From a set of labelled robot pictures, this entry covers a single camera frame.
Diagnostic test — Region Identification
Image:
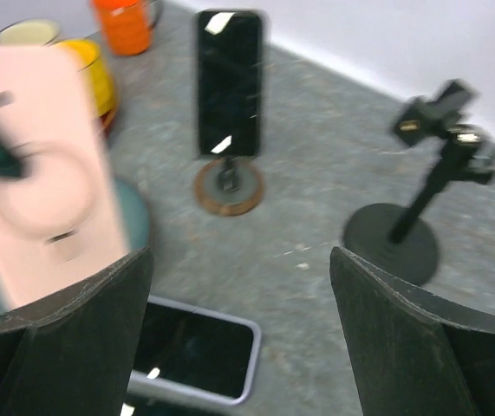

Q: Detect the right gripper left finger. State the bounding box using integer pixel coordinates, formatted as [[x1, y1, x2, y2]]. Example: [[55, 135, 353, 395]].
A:
[[0, 247, 153, 416]]

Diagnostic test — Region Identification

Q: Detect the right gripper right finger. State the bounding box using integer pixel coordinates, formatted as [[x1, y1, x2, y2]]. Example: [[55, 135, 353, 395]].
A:
[[329, 247, 495, 415]]

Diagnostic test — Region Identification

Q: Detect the pink case phone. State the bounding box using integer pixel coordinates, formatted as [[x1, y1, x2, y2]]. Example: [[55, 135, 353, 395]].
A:
[[0, 46, 130, 310]]

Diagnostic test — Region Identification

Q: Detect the lavender case phone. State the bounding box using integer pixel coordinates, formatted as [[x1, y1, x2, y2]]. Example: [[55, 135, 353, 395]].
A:
[[128, 296, 262, 406]]

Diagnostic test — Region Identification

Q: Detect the black round phone stand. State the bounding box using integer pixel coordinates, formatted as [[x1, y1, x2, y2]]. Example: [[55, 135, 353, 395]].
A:
[[342, 79, 495, 286]]

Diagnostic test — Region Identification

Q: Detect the black phone on wooden stand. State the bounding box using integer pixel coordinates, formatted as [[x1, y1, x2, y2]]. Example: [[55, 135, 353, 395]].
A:
[[194, 9, 264, 158]]

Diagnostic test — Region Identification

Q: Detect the teal ceramic plate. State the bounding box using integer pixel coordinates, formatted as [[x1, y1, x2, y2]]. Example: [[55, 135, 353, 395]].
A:
[[0, 178, 151, 315]]

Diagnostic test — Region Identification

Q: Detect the cream mug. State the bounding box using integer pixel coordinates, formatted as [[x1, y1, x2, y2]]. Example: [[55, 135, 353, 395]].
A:
[[0, 18, 62, 46]]

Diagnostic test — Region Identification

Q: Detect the yellow mug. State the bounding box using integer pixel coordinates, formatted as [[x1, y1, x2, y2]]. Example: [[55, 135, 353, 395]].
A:
[[56, 38, 115, 117]]

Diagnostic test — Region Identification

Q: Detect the orange mug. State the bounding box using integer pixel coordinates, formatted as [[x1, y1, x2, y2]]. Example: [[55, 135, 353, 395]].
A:
[[89, 0, 164, 56]]

